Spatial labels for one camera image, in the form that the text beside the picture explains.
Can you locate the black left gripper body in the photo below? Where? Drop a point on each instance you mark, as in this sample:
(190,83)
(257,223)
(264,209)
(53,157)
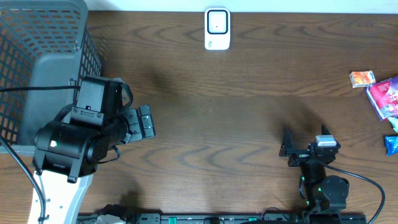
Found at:
(146,121)

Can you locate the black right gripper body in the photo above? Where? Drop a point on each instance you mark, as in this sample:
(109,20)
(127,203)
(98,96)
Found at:
(299,155)

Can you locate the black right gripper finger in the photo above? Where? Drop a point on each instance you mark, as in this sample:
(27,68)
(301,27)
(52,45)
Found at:
(287,145)
(325,131)

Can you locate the orange white Kleenex tissue pack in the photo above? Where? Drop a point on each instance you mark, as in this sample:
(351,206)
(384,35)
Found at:
(362,79)

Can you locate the blue Oreo cookie pack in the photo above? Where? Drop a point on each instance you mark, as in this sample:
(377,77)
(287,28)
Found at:
(391,144)

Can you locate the red purple snack box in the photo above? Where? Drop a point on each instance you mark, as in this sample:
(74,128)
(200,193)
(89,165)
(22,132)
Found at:
(383,98)

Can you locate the mint green wipes packet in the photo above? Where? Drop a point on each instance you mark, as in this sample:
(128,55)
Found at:
(394,123)

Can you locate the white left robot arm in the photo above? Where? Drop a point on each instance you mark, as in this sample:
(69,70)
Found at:
(69,149)

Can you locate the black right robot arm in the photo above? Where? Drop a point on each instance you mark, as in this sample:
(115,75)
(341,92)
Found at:
(324,193)

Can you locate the white barcode scanner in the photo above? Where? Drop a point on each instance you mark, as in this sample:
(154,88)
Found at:
(217,29)

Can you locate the dark grey plastic basket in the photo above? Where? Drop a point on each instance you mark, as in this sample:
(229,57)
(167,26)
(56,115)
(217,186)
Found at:
(46,50)

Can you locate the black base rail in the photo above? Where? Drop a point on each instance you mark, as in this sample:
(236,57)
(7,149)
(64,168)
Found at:
(155,218)

